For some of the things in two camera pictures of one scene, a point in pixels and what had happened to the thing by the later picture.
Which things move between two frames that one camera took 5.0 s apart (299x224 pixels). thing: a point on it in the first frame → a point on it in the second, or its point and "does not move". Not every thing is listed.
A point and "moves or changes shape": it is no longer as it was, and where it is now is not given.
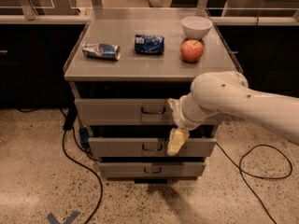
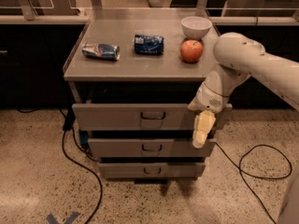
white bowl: x=196 y=27 does not move
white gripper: x=181 y=117 → x=209 y=99
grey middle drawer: x=149 y=147 does not move
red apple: x=192 y=50 does not move
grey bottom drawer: x=151 y=170 does not move
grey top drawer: x=120 y=111 moves or changes shape
